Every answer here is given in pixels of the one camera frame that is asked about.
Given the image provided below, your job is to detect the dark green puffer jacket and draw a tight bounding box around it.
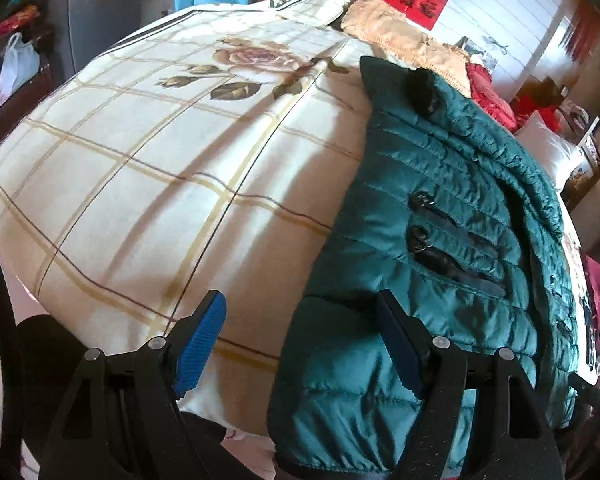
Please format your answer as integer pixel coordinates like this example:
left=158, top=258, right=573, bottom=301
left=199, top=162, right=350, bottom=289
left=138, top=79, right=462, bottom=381
left=268, top=56, right=579, bottom=475

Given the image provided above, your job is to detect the floral plaid bed quilt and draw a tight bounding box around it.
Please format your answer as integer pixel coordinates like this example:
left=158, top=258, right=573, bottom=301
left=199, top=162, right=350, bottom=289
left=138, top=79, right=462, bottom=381
left=0, top=10, right=596, bottom=437

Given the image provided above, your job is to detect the wooden chair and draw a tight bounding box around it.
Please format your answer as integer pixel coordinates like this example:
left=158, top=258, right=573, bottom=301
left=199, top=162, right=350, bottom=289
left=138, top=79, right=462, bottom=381
left=562, top=113, right=600, bottom=212

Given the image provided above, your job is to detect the white pillow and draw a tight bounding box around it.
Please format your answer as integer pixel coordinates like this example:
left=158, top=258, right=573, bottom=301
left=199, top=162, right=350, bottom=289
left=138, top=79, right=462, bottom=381
left=516, top=110, right=584, bottom=193

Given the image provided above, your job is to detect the red heart cushion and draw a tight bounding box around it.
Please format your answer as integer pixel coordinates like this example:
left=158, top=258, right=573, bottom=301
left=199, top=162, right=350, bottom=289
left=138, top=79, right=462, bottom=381
left=466, top=63, right=517, bottom=132

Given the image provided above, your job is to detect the framed photo on headboard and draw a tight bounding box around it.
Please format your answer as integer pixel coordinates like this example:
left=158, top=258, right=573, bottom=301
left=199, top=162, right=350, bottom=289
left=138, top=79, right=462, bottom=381
left=455, top=36, right=498, bottom=75

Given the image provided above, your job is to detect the beige ruffled pillow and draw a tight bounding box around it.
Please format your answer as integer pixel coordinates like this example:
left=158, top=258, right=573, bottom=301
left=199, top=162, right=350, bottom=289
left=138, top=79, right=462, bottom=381
left=341, top=0, right=471, bottom=99

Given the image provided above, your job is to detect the white plastic bag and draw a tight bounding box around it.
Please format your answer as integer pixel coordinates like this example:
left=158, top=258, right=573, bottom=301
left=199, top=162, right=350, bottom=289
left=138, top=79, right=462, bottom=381
left=0, top=32, right=40, bottom=107

